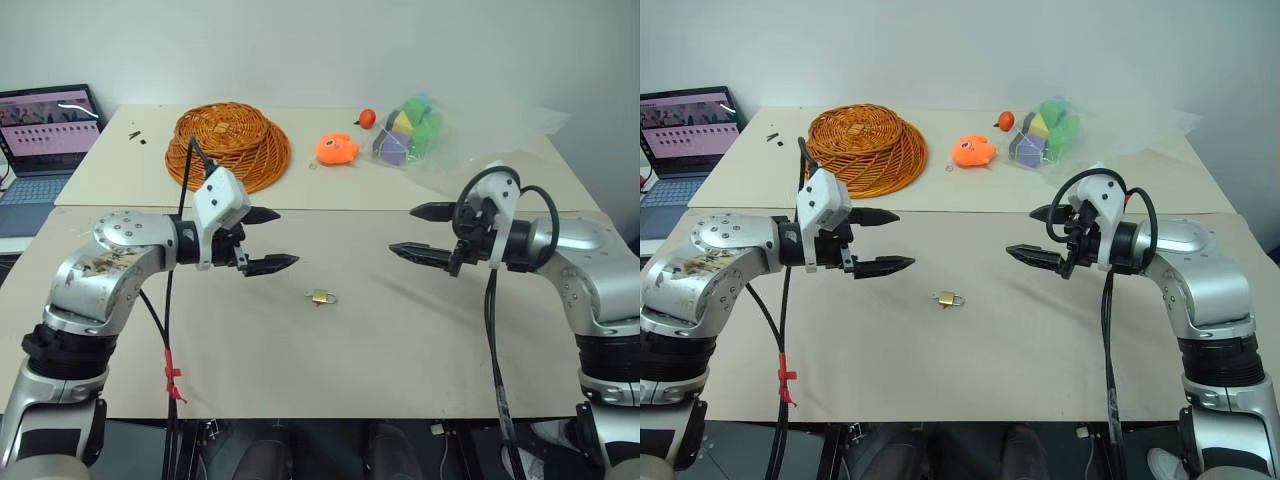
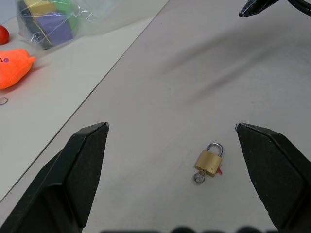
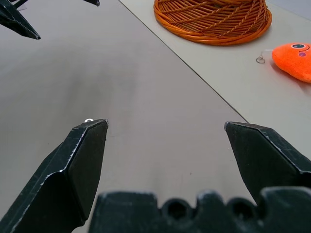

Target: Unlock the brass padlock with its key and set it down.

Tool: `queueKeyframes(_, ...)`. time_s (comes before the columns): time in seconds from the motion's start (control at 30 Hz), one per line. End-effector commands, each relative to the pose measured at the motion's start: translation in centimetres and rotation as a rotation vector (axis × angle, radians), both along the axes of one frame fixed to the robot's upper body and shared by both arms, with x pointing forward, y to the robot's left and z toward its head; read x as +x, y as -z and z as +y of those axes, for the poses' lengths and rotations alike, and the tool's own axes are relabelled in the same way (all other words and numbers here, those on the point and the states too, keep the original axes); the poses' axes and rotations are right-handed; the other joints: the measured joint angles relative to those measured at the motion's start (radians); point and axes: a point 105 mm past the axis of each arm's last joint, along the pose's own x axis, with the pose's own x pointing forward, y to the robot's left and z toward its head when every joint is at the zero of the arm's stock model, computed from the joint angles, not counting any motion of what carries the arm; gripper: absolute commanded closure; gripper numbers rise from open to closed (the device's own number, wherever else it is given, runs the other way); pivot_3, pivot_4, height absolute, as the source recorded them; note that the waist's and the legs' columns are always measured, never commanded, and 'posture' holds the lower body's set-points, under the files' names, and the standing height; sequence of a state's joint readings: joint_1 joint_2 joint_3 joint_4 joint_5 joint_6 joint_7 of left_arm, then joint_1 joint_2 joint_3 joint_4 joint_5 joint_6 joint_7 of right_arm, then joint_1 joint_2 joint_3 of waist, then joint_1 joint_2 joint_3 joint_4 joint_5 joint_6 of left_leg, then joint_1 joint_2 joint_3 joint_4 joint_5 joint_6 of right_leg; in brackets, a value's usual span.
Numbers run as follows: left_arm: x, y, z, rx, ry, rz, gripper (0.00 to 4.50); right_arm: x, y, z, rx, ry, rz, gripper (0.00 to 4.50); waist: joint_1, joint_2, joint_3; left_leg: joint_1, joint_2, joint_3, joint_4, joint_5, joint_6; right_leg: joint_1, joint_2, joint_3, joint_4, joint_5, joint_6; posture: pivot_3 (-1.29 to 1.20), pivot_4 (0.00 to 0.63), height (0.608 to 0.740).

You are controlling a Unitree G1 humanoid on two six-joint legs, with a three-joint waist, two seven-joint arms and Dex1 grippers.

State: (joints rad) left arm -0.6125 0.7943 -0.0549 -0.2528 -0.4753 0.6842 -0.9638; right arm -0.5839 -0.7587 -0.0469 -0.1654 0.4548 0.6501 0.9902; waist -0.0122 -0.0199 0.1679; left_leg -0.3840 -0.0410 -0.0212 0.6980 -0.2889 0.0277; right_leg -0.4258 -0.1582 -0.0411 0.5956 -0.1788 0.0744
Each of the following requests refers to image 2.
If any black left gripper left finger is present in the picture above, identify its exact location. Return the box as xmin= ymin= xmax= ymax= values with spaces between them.
xmin=0 ymin=122 xmax=109 ymax=233

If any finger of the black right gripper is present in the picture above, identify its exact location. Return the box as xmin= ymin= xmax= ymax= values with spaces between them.
xmin=239 ymin=0 xmax=280 ymax=18

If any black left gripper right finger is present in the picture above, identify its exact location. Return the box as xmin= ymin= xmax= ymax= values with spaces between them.
xmin=235 ymin=122 xmax=311 ymax=233

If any brass padlock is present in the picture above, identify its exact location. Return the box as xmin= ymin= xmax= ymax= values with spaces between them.
xmin=194 ymin=142 xmax=224 ymax=178

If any orange plush toy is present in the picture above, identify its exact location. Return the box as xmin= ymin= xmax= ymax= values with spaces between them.
xmin=0 ymin=48 xmax=37 ymax=90

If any red round object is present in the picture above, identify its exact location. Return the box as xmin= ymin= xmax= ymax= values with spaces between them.
xmin=0 ymin=24 xmax=10 ymax=45

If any clear bag of foam blocks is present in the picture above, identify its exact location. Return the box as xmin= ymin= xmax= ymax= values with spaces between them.
xmin=16 ymin=0 xmax=115 ymax=50

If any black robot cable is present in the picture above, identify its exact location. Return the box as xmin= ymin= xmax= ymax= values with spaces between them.
xmin=286 ymin=0 xmax=311 ymax=16

